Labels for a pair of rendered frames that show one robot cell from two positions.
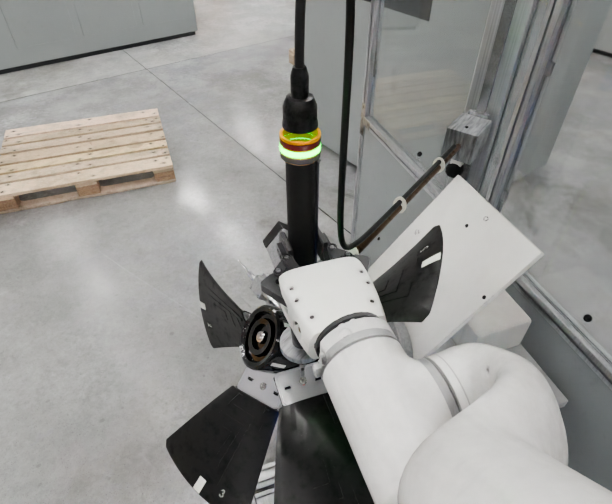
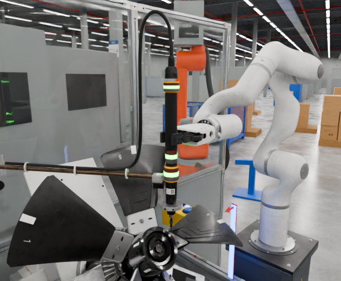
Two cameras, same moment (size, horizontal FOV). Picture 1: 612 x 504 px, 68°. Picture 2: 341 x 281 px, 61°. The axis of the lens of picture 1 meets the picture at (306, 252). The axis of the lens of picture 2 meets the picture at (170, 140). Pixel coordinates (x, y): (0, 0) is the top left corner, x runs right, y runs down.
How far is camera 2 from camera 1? 110 cm
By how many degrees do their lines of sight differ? 100
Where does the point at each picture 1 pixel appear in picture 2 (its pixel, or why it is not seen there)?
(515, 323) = not seen: hidden behind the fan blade
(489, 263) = (88, 177)
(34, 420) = not seen: outside the picture
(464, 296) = (99, 194)
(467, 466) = (248, 79)
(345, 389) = (225, 122)
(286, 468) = (212, 238)
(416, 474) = (249, 88)
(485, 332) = not seen: hidden behind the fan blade
